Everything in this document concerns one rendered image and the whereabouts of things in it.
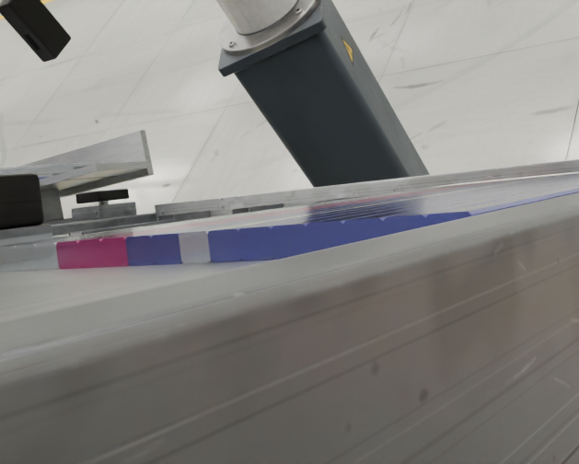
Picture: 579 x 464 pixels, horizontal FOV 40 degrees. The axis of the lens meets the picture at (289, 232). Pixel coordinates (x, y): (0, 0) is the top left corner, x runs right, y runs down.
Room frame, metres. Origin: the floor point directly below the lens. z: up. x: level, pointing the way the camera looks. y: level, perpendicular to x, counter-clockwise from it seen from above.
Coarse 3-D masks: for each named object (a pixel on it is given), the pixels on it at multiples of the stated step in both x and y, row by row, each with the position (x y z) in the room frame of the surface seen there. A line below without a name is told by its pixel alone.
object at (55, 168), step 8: (0, 168) 0.95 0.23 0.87; (8, 168) 0.96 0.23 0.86; (16, 168) 0.97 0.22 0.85; (24, 168) 0.97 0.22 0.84; (32, 168) 0.98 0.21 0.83; (40, 168) 0.99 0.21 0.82; (48, 168) 0.99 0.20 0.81; (56, 168) 1.00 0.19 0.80; (64, 168) 1.01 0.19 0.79; (72, 168) 1.02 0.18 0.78
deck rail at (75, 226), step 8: (120, 216) 0.86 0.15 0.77; (128, 216) 0.86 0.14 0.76; (136, 216) 0.87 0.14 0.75; (144, 216) 0.87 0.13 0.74; (152, 216) 0.88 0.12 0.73; (56, 224) 0.83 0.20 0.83; (64, 224) 0.82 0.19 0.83; (72, 224) 0.82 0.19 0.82; (80, 224) 0.82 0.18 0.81; (88, 224) 0.83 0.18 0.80; (96, 224) 0.83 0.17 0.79; (104, 224) 0.84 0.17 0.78; (112, 224) 0.85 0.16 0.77; (120, 224) 0.85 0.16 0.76; (128, 224) 0.86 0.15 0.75; (56, 232) 0.81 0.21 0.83; (64, 232) 0.81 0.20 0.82
